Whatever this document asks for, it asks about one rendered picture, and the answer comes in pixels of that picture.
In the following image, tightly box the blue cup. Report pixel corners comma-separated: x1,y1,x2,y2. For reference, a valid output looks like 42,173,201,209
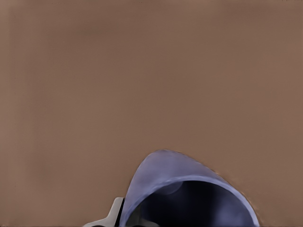
118,148,260,227

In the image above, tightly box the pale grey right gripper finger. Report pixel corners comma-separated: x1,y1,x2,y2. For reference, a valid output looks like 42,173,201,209
82,197,125,227

